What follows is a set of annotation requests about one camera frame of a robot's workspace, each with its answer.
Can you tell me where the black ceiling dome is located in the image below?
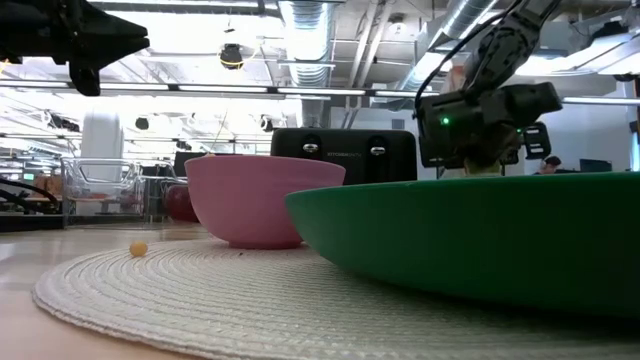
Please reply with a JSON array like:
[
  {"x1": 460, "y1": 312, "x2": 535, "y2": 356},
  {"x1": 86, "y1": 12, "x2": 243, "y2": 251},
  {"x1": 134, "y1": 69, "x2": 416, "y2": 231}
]
[{"x1": 219, "y1": 43, "x2": 245, "y2": 70}]

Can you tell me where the silver ventilation duct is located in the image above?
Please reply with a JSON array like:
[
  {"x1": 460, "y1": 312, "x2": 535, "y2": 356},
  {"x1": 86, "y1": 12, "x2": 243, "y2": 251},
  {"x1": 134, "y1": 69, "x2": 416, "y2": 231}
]
[
  {"x1": 277, "y1": 0, "x2": 335, "y2": 129},
  {"x1": 399, "y1": 0, "x2": 506, "y2": 94}
]

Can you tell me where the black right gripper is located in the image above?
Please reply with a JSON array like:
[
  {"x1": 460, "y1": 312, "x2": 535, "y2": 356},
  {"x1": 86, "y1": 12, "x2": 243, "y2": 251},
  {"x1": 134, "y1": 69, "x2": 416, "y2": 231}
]
[{"x1": 414, "y1": 82, "x2": 564, "y2": 169}]

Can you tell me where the white column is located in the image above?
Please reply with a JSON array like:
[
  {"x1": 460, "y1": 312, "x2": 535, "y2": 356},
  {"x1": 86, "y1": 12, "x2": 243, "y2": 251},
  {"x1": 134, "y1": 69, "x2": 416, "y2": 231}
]
[{"x1": 80, "y1": 112, "x2": 125, "y2": 161}]

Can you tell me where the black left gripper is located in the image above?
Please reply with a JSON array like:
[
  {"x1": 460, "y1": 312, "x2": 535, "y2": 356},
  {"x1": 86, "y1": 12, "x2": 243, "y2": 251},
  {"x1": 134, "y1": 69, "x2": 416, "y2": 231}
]
[{"x1": 0, "y1": 0, "x2": 151, "y2": 97}]

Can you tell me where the black four-slot toaster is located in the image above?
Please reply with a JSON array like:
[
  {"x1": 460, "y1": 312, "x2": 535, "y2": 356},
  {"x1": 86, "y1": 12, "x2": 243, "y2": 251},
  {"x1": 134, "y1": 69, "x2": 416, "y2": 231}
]
[{"x1": 270, "y1": 128, "x2": 418, "y2": 186}]

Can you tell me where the green plate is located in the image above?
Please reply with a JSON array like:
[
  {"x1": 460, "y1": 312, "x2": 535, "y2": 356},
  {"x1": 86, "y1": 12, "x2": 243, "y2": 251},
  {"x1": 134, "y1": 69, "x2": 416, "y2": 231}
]
[{"x1": 284, "y1": 171, "x2": 640, "y2": 321}]

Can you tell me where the clear plastic container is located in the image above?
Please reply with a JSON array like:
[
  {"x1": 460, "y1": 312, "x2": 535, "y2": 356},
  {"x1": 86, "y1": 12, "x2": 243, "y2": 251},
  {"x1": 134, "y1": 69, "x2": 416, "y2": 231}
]
[{"x1": 59, "y1": 157, "x2": 151, "y2": 227}]

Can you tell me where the pink bowl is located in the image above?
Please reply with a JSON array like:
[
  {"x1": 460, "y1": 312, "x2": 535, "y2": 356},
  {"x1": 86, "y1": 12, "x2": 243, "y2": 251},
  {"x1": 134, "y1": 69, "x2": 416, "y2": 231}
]
[{"x1": 184, "y1": 154, "x2": 347, "y2": 250}]

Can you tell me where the black aluminium table frame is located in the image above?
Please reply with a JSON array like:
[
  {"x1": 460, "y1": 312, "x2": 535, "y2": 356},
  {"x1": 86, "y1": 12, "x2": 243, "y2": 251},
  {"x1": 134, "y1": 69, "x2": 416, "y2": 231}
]
[{"x1": 0, "y1": 212, "x2": 66, "y2": 234}]

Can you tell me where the black perforated computer case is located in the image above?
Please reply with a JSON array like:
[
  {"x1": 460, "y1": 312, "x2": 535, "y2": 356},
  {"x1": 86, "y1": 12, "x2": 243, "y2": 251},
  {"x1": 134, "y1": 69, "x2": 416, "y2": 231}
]
[{"x1": 173, "y1": 151, "x2": 211, "y2": 177}]

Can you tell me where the dark computer monitor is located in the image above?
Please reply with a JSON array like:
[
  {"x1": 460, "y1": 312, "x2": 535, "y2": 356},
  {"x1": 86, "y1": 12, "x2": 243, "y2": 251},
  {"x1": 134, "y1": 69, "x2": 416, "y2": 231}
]
[{"x1": 579, "y1": 158, "x2": 614, "y2": 174}]

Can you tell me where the white plate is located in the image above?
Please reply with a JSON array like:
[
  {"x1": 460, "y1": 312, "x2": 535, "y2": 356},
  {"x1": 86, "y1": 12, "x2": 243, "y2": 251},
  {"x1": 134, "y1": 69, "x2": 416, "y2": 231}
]
[{"x1": 32, "y1": 238, "x2": 640, "y2": 360}]

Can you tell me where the red apple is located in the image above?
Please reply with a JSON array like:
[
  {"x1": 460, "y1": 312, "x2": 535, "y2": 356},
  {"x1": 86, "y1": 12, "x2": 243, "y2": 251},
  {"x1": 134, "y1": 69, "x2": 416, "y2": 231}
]
[{"x1": 164, "y1": 184, "x2": 200, "y2": 224}]

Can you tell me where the person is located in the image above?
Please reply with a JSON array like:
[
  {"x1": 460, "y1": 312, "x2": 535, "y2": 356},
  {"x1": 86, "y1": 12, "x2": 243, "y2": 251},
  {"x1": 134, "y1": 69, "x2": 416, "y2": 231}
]
[{"x1": 533, "y1": 155, "x2": 564, "y2": 175}]

